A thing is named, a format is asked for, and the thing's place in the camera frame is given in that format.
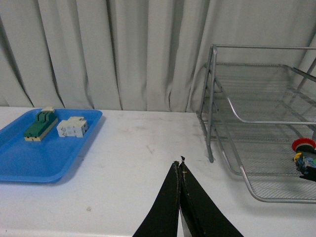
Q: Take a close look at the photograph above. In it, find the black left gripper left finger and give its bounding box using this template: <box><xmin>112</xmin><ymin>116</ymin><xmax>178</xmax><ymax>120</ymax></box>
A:
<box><xmin>134</xmin><ymin>161</ymin><xmax>181</xmax><ymax>237</ymax></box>

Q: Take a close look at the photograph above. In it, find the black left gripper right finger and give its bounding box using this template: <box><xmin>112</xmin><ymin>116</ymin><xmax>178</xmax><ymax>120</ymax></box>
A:
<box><xmin>179</xmin><ymin>157</ymin><xmax>242</xmax><ymax>237</ymax></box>

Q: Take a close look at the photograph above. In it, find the red emergency stop button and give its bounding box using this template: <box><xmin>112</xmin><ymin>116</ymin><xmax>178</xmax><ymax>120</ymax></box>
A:
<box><xmin>292</xmin><ymin>138</ymin><xmax>316</xmax><ymax>182</ymax></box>

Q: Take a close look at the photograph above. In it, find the silver mesh paper rack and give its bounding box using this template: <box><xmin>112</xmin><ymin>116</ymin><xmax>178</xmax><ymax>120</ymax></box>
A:
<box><xmin>197</xmin><ymin>44</ymin><xmax>316</xmax><ymax>203</ymax></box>

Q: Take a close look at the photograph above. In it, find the white circuit breaker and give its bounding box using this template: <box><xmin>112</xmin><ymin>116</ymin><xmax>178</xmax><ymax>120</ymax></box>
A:
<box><xmin>57</xmin><ymin>117</ymin><xmax>88</xmax><ymax>138</ymax></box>

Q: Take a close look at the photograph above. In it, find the white curtain backdrop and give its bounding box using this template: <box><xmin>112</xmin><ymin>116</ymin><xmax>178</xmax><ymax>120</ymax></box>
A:
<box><xmin>0</xmin><ymin>0</ymin><xmax>316</xmax><ymax>112</ymax></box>

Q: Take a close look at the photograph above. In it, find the green knife switch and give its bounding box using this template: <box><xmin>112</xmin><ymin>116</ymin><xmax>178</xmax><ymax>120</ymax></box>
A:
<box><xmin>23</xmin><ymin>107</ymin><xmax>58</xmax><ymax>142</ymax></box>

